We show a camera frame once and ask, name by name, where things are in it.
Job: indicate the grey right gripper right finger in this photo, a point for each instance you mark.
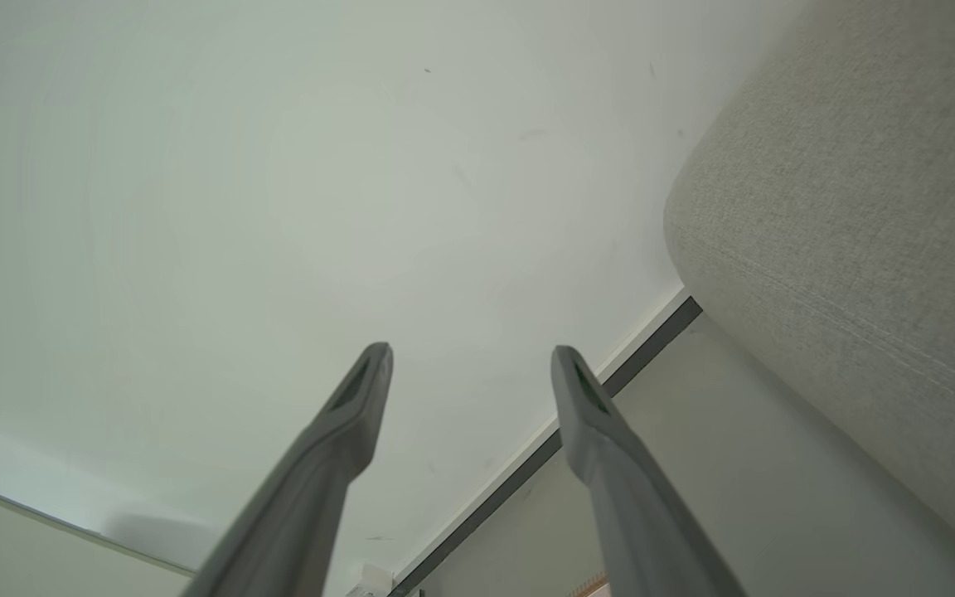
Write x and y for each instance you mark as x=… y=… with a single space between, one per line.
x=627 y=497

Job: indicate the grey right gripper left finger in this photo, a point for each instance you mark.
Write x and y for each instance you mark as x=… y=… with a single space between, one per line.
x=312 y=473

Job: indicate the beige laundry basket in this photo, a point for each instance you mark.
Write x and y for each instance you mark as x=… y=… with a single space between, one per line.
x=595 y=587

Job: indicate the beige partition panel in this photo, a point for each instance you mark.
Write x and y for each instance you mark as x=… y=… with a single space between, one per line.
x=21 y=547

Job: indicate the light grey fabric sofa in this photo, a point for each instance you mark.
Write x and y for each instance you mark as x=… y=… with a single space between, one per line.
x=859 y=207

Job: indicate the white wall outlet box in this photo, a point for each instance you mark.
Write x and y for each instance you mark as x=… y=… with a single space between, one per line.
x=371 y=582

